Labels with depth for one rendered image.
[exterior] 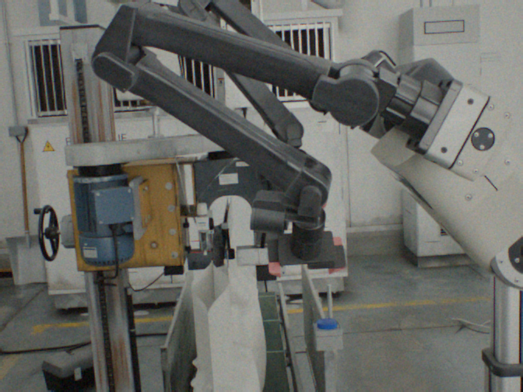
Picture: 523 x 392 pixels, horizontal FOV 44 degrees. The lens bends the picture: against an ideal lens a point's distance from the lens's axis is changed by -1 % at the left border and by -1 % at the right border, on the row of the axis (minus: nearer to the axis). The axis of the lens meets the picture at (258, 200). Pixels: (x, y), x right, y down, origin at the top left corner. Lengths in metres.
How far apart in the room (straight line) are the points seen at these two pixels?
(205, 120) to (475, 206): 0.49
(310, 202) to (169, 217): 0.97
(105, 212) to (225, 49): 0.82
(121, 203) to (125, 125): 3.01
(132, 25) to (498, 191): 0.67
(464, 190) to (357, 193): 4.95
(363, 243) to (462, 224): 4.97
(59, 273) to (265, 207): 3.98
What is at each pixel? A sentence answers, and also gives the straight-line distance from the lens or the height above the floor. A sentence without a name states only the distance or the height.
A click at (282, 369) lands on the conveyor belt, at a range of 2.83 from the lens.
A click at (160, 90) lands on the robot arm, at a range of 1.06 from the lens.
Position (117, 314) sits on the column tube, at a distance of 2.13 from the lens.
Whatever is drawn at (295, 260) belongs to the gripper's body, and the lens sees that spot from 1.18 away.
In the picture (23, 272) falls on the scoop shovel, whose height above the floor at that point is 0.10.
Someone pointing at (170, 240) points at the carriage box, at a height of 1.10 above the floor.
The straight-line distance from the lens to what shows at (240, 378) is 1.68.
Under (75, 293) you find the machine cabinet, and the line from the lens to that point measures 5.06.
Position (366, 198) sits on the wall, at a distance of 6.13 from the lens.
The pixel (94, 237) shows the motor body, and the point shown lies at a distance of 1.82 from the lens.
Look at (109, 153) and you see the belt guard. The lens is 1.76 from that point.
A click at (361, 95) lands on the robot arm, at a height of 1.51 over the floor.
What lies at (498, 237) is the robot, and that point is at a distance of 1.28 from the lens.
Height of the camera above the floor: 1.52
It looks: 9 degrees down
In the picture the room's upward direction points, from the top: 3 degrees counter-clockwise
